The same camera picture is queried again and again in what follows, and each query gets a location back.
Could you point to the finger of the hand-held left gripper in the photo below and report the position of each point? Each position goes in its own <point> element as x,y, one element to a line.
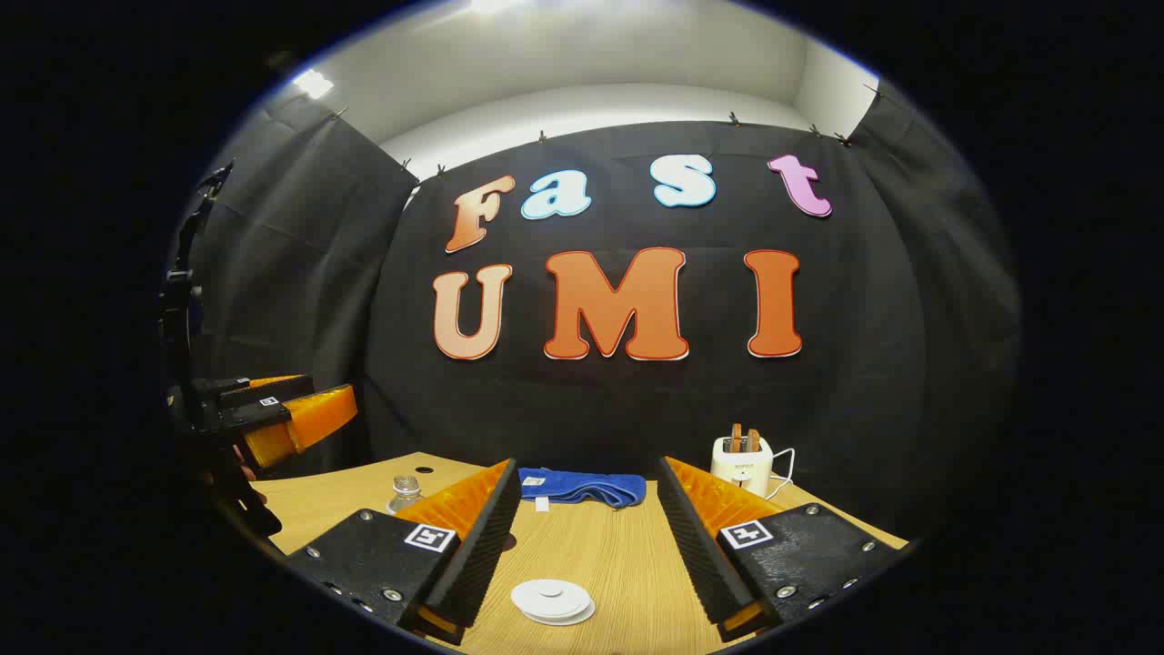
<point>273,393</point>
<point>255,417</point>

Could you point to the white teacup saucer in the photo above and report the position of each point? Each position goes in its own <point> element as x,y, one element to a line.
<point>564,623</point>

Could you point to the white toaster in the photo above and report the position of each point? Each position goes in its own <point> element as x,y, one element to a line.
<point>741,473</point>

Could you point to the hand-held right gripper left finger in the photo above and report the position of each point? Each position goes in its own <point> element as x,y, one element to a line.
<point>482,555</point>

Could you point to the blue towel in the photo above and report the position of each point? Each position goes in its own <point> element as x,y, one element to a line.
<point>591,487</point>

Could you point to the clear water bottle green label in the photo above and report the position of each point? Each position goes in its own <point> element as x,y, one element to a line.
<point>405,496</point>

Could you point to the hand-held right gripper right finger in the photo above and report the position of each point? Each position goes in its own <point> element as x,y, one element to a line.
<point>696,555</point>

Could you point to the white teacup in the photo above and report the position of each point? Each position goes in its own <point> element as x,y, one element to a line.
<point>587,606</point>

